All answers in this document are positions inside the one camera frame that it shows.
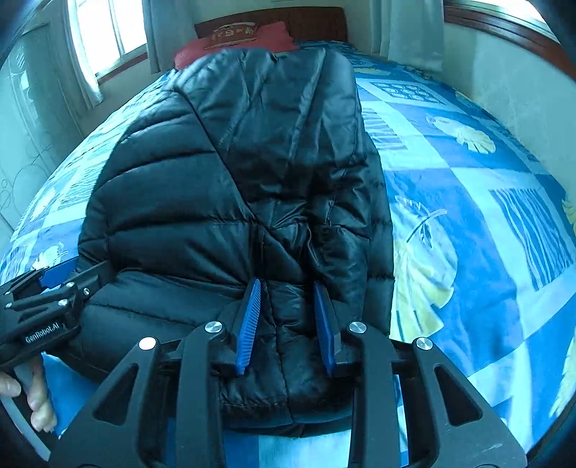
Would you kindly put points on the grey curtain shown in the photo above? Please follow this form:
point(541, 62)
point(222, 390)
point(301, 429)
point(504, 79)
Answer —
point(168, 36)
point(411, 36)

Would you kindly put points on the window with wooden sill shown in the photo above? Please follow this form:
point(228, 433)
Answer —
point(508, 31)
point(112, 36)

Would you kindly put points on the red printed cushion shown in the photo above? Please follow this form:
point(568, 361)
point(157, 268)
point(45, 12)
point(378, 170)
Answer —
point(231, 35)

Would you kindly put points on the blue patterned bed sheet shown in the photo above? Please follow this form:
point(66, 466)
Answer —
point(472, 202)

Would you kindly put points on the white sheer curtain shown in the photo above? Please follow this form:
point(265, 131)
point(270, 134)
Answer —
point(85, 67)

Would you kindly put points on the black puffer jacket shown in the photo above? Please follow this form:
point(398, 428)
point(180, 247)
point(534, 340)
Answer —
point(202, 180)

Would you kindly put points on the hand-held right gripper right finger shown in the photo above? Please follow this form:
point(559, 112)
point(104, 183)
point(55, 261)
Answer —
point(326, 328)

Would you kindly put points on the red pillow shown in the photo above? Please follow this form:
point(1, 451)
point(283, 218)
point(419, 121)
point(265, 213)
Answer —
point(274, 38)

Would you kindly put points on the frosted glass wardrobe door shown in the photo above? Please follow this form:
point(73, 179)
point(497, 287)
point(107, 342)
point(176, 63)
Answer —
point(31, 112)

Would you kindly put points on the wooden headboard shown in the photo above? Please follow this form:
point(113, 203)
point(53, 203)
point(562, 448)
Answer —
point(315, 22)

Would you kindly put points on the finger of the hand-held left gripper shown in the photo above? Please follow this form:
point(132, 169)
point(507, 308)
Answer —
point(90, 281)
point(58, 273)

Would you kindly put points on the person's left hand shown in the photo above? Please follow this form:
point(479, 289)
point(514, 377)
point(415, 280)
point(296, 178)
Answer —
point(40, 400)

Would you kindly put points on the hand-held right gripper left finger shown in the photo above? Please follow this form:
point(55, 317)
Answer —
point(247, 328)

